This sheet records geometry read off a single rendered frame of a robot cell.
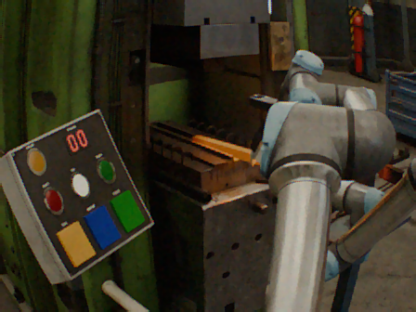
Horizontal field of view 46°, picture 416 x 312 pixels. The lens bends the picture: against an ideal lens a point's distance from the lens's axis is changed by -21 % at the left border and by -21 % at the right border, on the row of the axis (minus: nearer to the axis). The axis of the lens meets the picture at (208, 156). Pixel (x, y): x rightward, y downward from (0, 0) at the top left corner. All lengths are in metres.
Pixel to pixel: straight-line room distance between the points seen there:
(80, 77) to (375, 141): 0.83
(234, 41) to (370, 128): 0.74
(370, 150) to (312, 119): 0.11
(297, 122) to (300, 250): 0.20
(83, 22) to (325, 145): 0.78
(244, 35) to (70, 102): 0.50
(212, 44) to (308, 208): 0.77
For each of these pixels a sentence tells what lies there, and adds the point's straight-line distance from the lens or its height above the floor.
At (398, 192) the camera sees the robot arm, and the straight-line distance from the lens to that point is 1.06.
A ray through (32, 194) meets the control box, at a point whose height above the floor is 1.12.
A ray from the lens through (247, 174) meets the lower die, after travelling 1.64.
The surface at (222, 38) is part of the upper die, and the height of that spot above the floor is 1.32.
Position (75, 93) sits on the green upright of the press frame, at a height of 1.21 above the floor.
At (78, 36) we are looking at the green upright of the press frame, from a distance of 1.41.
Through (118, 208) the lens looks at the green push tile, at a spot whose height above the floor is 1.02.
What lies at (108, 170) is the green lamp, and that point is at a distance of 1.23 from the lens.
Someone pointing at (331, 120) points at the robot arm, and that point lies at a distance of 0.85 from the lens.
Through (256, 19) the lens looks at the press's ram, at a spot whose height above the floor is 1.38.
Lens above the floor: 1.50
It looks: 18 degrees down
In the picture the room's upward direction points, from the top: straight up
